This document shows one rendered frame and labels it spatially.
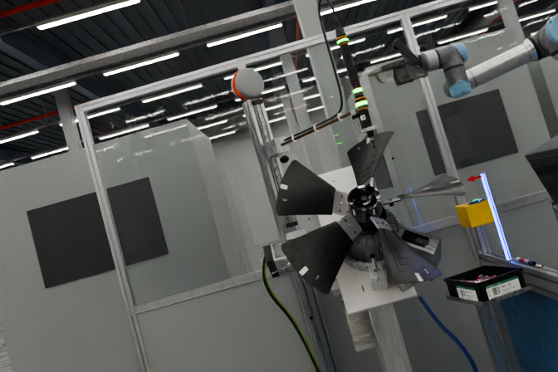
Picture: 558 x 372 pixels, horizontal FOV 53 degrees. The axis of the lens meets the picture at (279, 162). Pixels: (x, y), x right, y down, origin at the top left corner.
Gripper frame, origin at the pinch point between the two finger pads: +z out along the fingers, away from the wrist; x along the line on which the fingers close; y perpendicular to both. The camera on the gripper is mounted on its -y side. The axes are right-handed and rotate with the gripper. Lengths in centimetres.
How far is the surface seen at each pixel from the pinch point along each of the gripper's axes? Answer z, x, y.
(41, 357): 238, 176, 93
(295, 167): 36.7, 11.3, 25.7
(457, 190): -16, -9, 50
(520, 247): -57, 70, 89
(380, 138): 1.1, 14.3, 23.6
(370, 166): 8.8, 8.0, 33.5
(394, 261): 14, -21, 66
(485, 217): -31, 21, 65
